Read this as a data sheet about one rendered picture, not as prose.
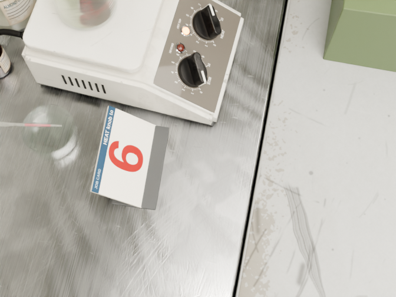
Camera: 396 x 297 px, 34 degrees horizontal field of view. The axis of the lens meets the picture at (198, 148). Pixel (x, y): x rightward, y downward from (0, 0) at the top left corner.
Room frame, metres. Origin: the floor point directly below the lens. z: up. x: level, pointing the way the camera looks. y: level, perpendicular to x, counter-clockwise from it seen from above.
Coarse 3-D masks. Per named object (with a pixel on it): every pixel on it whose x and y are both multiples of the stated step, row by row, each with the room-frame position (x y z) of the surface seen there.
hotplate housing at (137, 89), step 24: (168, 0) 0.36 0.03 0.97; (216, 0) 0.38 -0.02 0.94; (168, 24) 0.33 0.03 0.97; (240, 24) 0.36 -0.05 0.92; (24, 48) 0.31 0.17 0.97; (48, 72) 0.29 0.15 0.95; (72, 72) 0.28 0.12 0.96; (96, 72) 0.28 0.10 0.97; (120, 72) 0.28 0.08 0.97; (144, 72) 0.28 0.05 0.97; (96, 96) 0.28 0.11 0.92; (120, 96) 0.27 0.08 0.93; (144, 96) 0.27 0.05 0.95; (168, 96) 0.26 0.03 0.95; (192, 120) 0.25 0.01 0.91; (216, 120) 0.25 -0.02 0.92
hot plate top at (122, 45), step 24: (48, 0) 0.35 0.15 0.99; (120, 0) 0.35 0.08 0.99; (144, 0) 0.35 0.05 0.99; (48, 24) 0.32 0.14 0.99; (120, 24) 0.32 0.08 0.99; (144, 24) 0.32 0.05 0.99; (48, 48) 0.30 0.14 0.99; (72, 48) 0.30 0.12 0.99; (96, 48) 0.30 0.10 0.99; (120, 48) 0.30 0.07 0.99; (144, 48) 0.30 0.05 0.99
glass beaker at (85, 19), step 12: (60, 0) 0.32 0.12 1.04; (72, 0) 0.31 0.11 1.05; (84, 0) 0.31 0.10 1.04; (96, 0) 0.32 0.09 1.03; (108, 0) 0.33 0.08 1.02; (60, 12) 0.32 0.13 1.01; (72, 12) 0.31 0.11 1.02; (84, 12) 0.31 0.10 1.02; (96, 12) 0.32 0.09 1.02; (108, 12) 0.33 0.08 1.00; (72, 24) 0.31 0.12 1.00; (84, 24) 0.31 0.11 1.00; (96, 24) 0.32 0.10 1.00
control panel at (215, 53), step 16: (192, 0) 0.37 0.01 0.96; (208, 0) 0.37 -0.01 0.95; (176, 16) 0.35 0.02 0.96; (192, 16) 0.35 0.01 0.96; (224, 16) 0.36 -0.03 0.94; (240, 16) 0.37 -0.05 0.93; (176, 32) 0.33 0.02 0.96; (192, 32) 0.33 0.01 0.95; (224, 32) 0.34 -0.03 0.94; (176, 48) 0.31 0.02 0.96; (192, 48) 0.32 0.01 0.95; (208, 48) 0.32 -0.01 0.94; (224, 48) 0.33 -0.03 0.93; (160, 64) 0.29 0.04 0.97; (176, 64) 0.30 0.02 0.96; (208, 64) 0.30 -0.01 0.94; (224, 64) 0.31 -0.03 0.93; (160, 80) 0.27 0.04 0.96; (176, 80) 0.28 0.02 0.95; (208, 80) 0.29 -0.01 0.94; (192, 96) 0.27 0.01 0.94; (208, 96) 0.27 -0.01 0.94
